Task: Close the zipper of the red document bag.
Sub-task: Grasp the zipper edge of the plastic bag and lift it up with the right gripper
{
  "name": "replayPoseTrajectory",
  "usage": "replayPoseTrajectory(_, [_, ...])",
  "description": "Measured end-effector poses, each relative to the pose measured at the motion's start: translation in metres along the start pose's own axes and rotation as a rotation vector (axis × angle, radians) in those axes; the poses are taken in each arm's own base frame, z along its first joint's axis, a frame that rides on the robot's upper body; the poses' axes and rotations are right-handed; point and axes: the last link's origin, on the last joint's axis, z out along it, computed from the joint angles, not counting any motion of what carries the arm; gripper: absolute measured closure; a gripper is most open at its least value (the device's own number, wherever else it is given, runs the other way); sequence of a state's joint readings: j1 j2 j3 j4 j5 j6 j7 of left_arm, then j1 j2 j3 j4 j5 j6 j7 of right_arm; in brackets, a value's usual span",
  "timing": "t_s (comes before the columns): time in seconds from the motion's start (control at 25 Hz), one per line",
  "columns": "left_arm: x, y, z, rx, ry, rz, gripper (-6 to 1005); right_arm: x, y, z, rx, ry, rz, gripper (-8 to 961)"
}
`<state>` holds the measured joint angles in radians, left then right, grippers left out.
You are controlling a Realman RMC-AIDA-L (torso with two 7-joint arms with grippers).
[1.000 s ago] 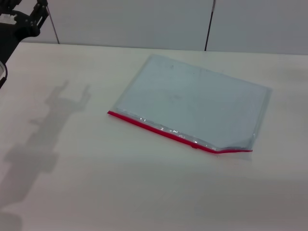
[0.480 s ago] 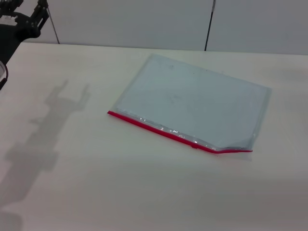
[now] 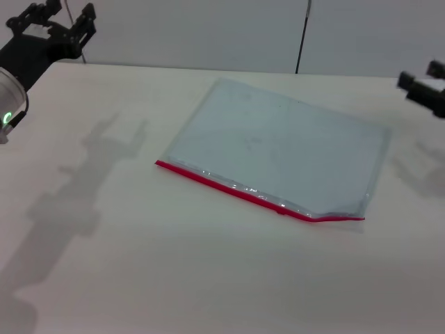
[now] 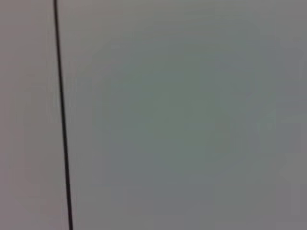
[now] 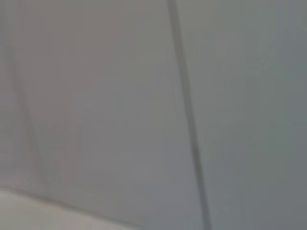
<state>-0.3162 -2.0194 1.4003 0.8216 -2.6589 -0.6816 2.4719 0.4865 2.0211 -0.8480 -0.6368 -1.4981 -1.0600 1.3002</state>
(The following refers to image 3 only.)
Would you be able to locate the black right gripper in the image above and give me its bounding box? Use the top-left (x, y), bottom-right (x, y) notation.
top-left (397, 60), bottom-right (445, 120)

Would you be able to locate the clear document bag red zipper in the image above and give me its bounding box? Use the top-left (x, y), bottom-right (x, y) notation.
top-left (154, 77), bottom-right (392, 223)

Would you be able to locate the black vertical pole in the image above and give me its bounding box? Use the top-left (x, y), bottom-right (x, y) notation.
top-left (295, 0), bottom-right (313, 74)

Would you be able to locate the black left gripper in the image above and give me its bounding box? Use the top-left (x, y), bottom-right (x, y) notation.
top-left (0, 0), bottom-right (97, 93)

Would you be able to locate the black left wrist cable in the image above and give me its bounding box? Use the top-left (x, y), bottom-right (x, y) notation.
top-left (6, 97), bottom-right (30, 131)

